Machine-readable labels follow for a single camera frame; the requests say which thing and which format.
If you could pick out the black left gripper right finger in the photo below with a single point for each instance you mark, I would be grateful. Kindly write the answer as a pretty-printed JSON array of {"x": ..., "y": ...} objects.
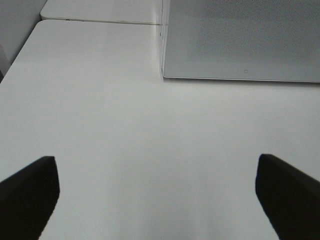
[{"x": 289, "y": 198}]

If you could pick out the white microwave door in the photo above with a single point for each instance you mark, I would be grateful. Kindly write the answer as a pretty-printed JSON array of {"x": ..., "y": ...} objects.
[{"x": 264, "y": 40}]

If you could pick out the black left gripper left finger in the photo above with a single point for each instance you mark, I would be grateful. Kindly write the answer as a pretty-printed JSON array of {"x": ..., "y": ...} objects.
[{"x": 28, "y": 199}]

